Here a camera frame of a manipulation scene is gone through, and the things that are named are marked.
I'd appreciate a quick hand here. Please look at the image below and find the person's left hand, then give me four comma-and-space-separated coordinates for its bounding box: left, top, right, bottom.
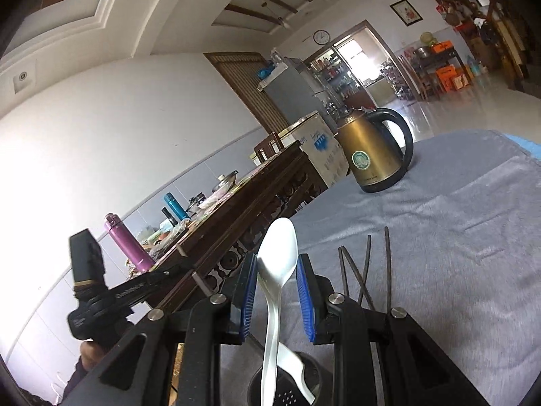
79, 340, 108, 373

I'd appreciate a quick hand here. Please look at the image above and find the blue thermos bottle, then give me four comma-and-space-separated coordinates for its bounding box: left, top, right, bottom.
164, 192, 189, 221

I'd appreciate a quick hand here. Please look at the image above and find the dark wooden side table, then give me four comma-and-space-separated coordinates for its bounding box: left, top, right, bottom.
412, 46, 466, 94

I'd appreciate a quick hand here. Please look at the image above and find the gold electric kettle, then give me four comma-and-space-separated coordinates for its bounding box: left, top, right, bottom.
334, 108, 415, 194

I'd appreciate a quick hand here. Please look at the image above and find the black utensil holder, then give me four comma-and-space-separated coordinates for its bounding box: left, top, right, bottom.
247, 351, 334, 406

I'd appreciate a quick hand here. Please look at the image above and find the carved wooden sideboard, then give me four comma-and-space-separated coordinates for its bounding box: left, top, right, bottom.
144, 139, 330, 314

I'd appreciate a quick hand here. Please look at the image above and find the short white plastic spoon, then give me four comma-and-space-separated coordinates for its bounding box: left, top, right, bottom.
277, 342, 317, 404

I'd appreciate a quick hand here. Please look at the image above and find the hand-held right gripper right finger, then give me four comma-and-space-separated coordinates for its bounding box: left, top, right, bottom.
296, 254, 487, 406

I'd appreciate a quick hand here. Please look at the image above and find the white appliance with blue print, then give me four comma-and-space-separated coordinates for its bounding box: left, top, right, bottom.
277, 111, 351, 189

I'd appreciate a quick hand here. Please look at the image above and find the framed wall picture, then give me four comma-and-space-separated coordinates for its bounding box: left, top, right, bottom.
390, 0, 423, 23

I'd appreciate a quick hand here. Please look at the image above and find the grey tablecloth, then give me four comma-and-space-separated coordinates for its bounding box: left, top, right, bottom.
249, 129, 541, 406

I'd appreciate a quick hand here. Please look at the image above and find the wooden chair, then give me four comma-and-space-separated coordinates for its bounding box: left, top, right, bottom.
253, 132, 285, 162

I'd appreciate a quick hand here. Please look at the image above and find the person's left forearm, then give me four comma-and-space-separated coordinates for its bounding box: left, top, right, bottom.
55, 357, 91, 406

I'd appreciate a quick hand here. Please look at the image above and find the blue cloth under tablecloth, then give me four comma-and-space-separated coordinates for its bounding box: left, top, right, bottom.
505, 133, 541, 157

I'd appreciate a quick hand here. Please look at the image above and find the purple thermos bottle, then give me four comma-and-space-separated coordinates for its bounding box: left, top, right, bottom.
104, 213, 155, 273

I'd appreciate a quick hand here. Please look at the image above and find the long white plastic spoon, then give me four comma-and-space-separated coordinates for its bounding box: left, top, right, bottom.
257, 218, 299, 406

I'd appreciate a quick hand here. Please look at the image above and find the grey refrigerator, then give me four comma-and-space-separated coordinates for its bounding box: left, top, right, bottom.
258, 57, 326, 128

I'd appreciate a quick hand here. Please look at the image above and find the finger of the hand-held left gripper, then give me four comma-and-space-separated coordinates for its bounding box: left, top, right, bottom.
105, 263, 197, 306

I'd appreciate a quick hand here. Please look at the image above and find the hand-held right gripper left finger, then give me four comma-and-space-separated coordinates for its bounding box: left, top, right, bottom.
63, 254, 259, 406

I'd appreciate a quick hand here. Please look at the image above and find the dark chopstick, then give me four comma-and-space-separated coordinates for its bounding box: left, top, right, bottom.
383, 226, 393, 311
357, 234, 373, 304
337, 246, 351, 297
340, 249, 377, 311

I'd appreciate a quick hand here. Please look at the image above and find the wooden door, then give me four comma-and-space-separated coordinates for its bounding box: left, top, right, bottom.
203, 52, 292, 134

